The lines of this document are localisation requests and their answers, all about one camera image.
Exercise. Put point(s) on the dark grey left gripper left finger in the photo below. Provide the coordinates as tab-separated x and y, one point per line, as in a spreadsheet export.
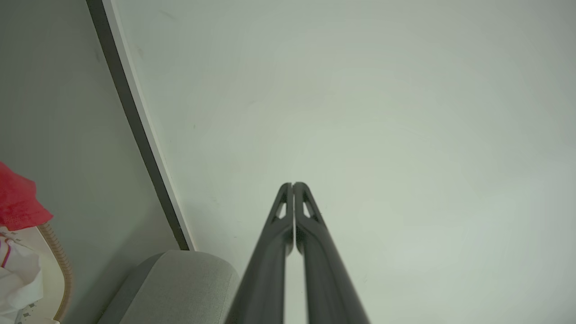
263	279

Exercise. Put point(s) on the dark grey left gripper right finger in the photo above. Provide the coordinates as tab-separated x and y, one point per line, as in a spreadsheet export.
328	283

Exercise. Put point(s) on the red garment with white band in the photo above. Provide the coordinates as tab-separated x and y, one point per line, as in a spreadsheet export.
18	202

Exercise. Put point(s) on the wicker rimmed laundry basket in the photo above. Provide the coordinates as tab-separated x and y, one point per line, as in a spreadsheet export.
67	279

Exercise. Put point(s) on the grey fabric sofa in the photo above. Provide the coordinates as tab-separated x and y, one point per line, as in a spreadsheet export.
180	288

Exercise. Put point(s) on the white cloth with red stripes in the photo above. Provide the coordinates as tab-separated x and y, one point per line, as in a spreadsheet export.
18	279

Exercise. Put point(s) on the dark wall baseboard strip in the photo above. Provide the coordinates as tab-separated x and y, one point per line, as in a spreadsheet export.
137	117

